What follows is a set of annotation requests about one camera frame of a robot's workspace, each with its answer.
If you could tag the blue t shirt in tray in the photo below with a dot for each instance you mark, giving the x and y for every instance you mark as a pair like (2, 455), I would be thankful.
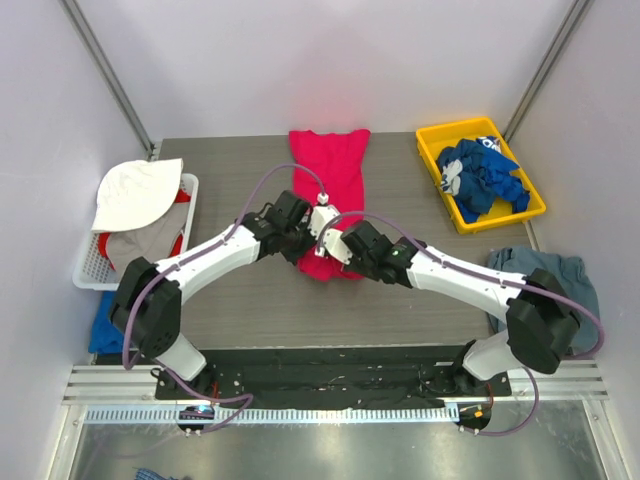
(475, 174)

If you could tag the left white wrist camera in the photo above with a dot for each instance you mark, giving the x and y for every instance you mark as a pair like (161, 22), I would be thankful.
(321, 214)

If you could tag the grey t shirt in basket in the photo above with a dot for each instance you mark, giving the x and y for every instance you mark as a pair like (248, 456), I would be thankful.
(153, 242)

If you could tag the white t shirt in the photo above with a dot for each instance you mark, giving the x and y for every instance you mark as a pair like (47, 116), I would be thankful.
(136, 193)

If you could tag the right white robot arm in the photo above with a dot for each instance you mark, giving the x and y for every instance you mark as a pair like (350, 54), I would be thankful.
(538, 328)

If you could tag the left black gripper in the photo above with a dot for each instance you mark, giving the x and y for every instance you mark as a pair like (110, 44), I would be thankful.
(298, 240)

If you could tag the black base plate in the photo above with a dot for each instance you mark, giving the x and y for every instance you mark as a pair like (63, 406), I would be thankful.
(371, 378)

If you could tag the grey-blue t shirt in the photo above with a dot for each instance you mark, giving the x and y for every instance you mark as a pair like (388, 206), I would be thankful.
(572, 276)

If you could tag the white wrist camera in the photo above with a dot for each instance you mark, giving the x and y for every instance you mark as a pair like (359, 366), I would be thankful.
(321, 214)
(331, 245)

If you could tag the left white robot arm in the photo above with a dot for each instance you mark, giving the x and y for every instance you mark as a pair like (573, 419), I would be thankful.
(148, 303)

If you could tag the yellow plastic tray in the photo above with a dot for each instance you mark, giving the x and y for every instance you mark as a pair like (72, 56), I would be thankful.
(432, 140)

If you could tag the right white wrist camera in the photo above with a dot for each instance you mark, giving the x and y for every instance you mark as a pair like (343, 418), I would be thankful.
(331, 245)

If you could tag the pink t shirt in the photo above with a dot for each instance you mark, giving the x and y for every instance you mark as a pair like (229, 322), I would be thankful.
(337, 160)

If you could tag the blue cloth at left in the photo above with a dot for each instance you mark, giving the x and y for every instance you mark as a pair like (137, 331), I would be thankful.
(104, 337)

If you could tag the white slotted cable duct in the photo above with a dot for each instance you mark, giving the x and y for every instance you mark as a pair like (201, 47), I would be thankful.
(202, 415)

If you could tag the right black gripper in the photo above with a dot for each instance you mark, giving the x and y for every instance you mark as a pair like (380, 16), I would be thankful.
(353, 261)

